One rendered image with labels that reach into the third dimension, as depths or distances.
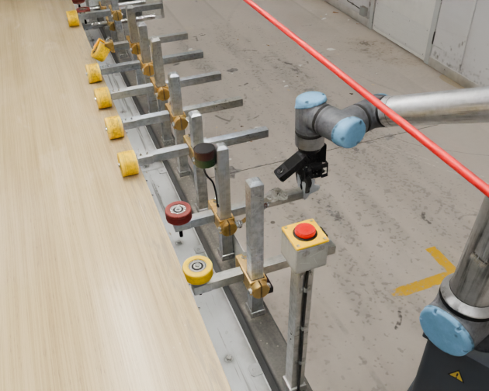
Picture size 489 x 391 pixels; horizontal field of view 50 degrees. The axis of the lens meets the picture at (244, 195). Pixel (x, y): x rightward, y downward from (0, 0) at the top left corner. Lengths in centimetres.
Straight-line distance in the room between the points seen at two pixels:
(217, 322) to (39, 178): 75
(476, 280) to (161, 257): 80
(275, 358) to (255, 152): 219
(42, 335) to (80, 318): 9
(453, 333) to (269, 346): 47
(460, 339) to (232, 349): 62
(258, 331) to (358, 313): 105
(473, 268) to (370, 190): 192
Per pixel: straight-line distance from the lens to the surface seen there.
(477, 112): 135
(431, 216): 311
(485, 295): 140
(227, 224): 158
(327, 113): 150
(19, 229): 166
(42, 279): 148
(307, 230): 101
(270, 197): 168
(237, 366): 155
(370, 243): 285
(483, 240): 129
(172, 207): 160
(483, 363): 170
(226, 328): 163
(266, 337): 150
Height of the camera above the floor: 190
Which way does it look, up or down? 38 degrees down
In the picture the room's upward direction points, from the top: 1 degrees counter-clockwise
